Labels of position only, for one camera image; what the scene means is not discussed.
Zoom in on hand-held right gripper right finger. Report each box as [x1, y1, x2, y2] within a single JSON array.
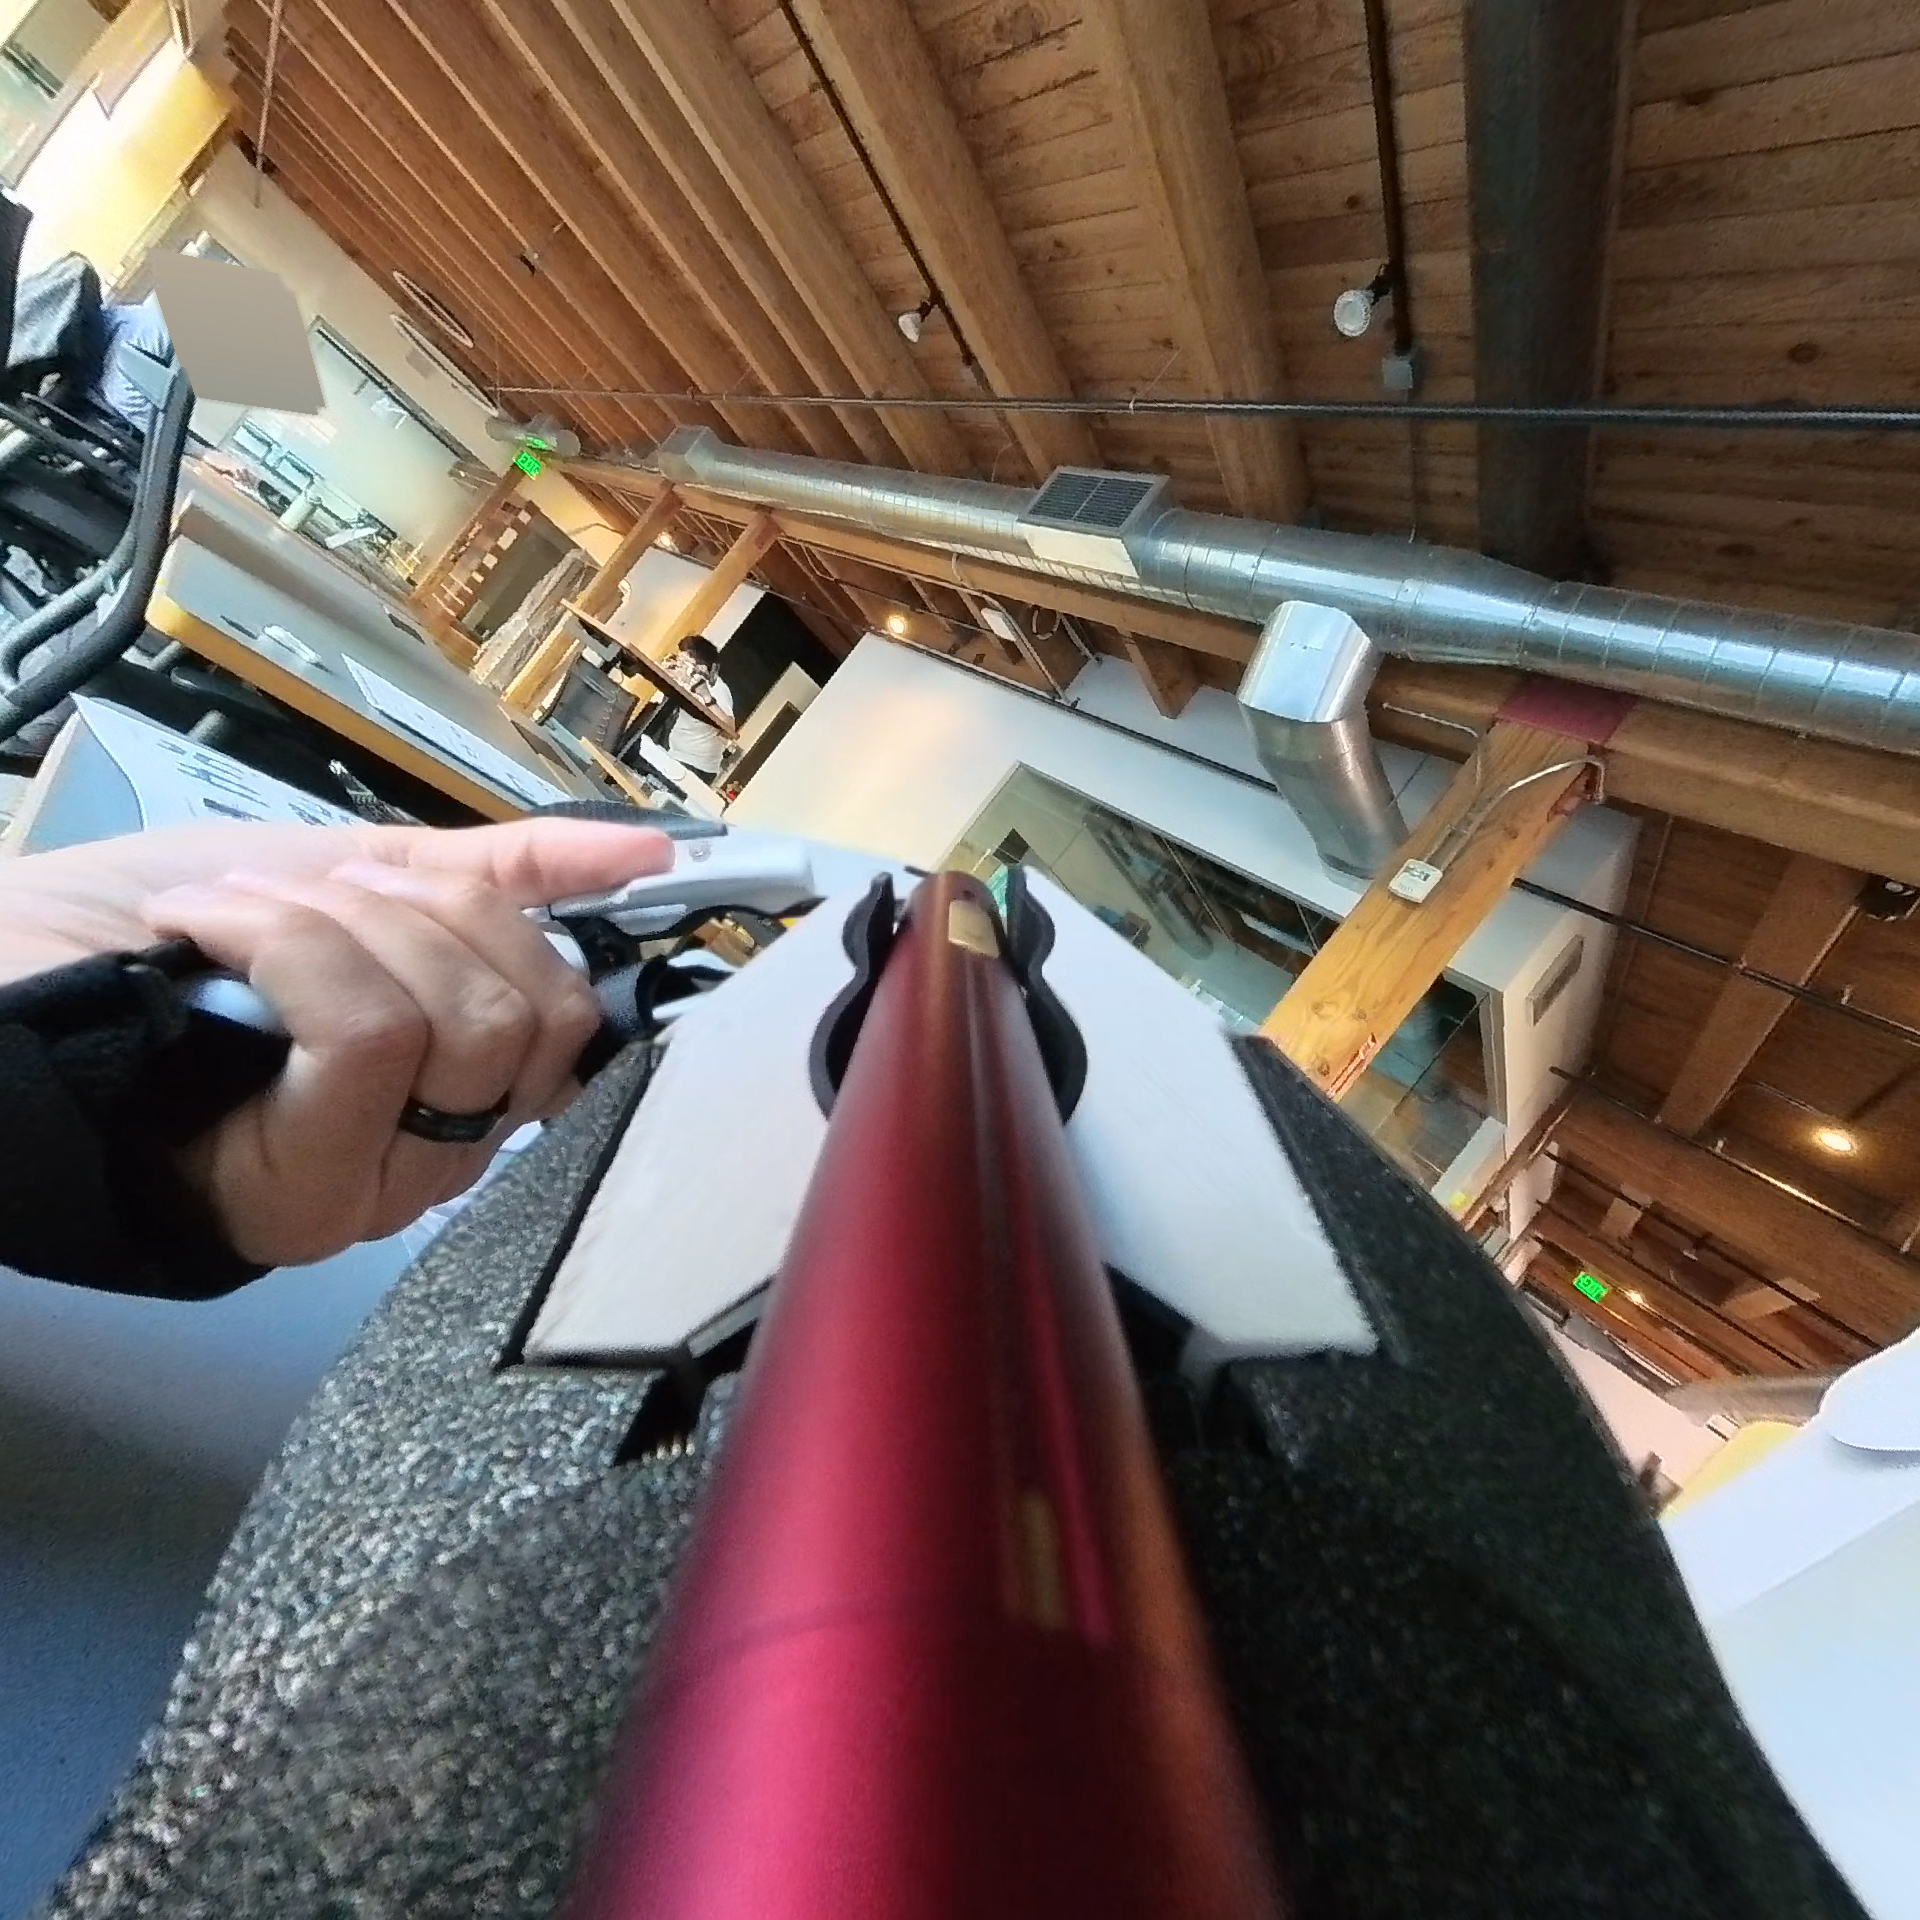
[[1001, 866, 1377, 1360]]

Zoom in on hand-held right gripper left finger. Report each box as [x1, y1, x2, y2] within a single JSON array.
[[526, 872, 910, 1375]]

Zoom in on red metal screwdriver handle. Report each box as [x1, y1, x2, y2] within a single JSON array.
[[563, 872, 1278, 1920]]

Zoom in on person's left hand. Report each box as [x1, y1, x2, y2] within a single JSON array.
[[0, 817, 677, 1268]]

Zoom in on white vent grille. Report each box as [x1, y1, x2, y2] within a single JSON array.
[[1019, 468, 1173, 577]]

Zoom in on black ceiling conduit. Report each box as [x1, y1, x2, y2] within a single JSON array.
[[497, 383, 1920, 435]]

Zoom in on black office chair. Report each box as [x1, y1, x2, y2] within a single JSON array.
[[0, 194, 197, 752]]

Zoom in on silver ventilation duct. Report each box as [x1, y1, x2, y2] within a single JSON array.
[[651, 427, 1920, 881]]

